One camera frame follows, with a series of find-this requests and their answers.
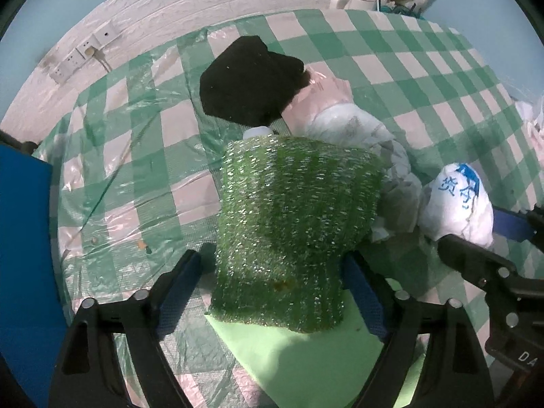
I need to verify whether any black knit hat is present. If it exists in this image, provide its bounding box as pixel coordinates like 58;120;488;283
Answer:
199;36;310;127

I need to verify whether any white wall socket strip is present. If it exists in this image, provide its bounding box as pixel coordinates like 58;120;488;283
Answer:
49;20;120;85

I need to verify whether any green white checkered tablecloth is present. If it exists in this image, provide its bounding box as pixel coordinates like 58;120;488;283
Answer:
33;7;537;408

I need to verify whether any white plastic bags pile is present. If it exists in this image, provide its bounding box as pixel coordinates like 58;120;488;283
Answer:
514;97;544;167

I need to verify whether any teal plastic basket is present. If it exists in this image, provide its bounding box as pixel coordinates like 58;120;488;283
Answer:
379;0;424;19

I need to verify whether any green glittery knitted cloth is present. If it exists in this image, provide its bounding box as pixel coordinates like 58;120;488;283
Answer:
209;135;384;334

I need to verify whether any blue-edged cardboard box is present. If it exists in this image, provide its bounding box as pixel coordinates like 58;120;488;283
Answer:
1;146;67;407

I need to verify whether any light green foam sheet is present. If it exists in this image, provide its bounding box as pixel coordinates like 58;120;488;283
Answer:
206;290;383;407

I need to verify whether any white bag with blue print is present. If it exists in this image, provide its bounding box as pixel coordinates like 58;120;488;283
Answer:
418;163;493;248

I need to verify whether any pink white plastic-wrapped bundle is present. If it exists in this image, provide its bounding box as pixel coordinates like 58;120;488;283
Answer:
256;74;422;246

